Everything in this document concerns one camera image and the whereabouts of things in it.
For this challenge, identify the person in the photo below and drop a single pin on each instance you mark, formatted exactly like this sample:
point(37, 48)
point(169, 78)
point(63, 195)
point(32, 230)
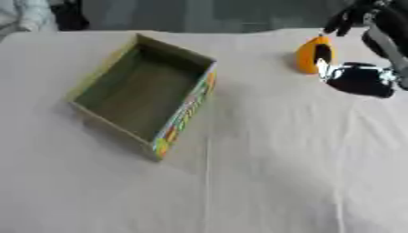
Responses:
point(26, 13)

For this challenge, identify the cardboard box with green inside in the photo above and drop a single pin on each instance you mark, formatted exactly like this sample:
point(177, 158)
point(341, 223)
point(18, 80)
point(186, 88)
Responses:
point(139, 91)

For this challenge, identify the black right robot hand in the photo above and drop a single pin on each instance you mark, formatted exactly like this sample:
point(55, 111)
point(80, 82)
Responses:
point(361, 80)

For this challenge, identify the orange toy fruit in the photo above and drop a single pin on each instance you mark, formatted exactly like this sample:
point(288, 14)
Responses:
point(305, 57)

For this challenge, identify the black bag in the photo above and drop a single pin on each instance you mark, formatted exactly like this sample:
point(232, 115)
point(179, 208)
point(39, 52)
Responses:
point(70, 15)

